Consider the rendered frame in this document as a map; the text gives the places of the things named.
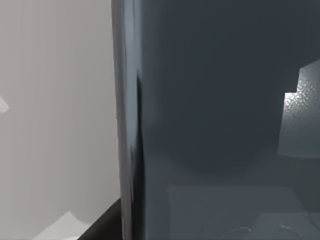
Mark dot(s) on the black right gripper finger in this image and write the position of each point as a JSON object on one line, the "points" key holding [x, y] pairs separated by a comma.
{"points": [[110, 222]]}

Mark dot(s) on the dark grey box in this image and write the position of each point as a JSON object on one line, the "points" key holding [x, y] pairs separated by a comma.
{"points": [[215, 120]]}

